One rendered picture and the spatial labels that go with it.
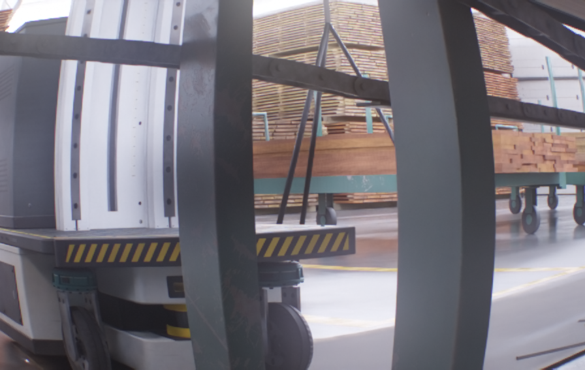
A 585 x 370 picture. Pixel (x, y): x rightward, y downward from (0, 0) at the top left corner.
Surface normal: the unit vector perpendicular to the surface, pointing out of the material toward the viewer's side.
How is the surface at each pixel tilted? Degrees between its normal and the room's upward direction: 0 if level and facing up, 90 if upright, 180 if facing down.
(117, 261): 90
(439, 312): 90
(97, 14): 90
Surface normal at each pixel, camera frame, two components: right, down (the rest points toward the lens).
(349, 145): -0.84, 0.04
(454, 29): 0.54, 0.00
